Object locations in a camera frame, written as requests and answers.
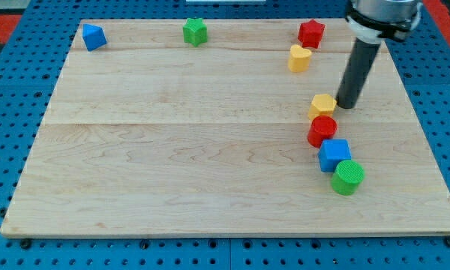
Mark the wooden board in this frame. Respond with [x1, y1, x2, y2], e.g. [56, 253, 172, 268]
[0, 19, 450, 239]

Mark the blue cube block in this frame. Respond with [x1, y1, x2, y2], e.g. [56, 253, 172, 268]
[318, 139, 352, 173]

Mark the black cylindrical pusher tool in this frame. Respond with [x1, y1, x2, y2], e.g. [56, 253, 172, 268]
[336, 38, 380, 109]

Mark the green cylinder block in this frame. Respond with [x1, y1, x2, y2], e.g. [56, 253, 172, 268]
[331, 160, 365, 196]

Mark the red star block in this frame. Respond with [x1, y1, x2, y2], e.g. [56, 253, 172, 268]
[298, 19, 326, 49]

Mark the green star block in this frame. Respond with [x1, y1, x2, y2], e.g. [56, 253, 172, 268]
[182, 18, 208, 47]

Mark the red cylinder block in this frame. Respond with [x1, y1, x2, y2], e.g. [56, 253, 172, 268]
[307, 115, 338, 148]

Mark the blue triangular prism block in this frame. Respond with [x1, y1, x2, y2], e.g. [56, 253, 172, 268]
[82, 24, 107, 51]

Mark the yellow heart block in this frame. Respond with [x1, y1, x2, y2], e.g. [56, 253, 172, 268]
[287, 44, 312, 73]

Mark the yellow hexagon block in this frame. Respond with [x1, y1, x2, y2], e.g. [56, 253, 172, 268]
[307, 94, 337, 121]

